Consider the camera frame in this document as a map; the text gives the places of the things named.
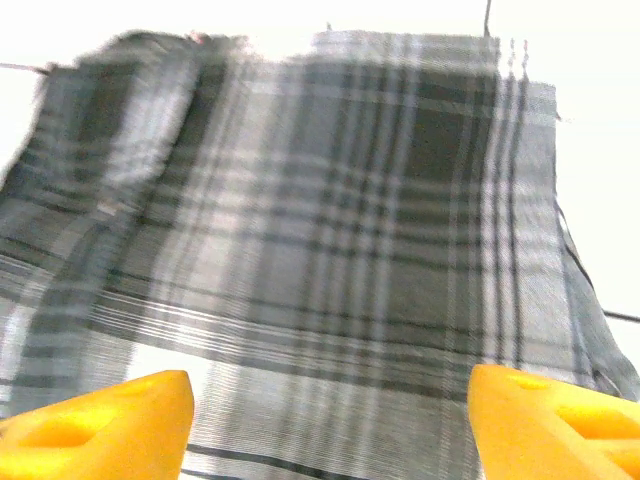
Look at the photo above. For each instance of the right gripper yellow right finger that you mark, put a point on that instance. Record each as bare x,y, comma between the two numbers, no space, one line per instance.
540,430

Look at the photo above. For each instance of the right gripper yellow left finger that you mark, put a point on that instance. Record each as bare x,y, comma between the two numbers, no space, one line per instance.
110,430

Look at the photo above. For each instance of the grey plaid long sleeve shirt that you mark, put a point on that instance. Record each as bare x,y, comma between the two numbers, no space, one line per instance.
320,225

